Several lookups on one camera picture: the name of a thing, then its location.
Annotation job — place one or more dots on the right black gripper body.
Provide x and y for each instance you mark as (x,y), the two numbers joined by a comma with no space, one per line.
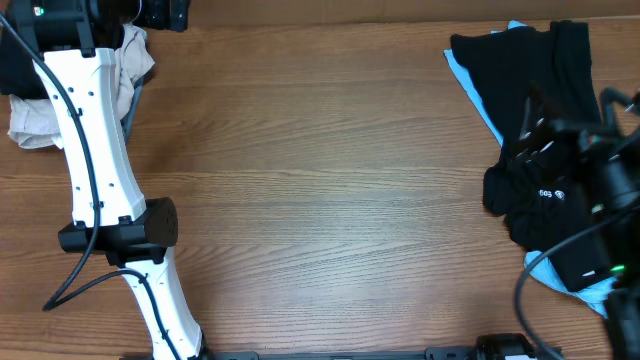
(579,157)

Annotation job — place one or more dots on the black t-shirt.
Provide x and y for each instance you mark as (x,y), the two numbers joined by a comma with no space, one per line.
(18,76)

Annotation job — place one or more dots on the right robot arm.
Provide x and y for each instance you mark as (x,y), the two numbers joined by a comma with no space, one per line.
(614,218)

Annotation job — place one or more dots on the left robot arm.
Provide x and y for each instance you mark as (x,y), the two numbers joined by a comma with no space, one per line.
(72,44)

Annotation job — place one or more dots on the black garment with white logo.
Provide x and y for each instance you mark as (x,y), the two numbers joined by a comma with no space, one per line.
(539,214)

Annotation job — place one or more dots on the folded grey denim garment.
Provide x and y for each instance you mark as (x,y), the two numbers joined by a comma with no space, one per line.
(128,119)

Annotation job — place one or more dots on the light blue t-shirt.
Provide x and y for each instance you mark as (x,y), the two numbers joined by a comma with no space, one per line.
(594,295)

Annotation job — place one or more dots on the folded beige shorts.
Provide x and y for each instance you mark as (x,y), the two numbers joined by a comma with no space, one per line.
(33,123)

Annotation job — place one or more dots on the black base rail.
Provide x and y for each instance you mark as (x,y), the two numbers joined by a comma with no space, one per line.
(432,353)

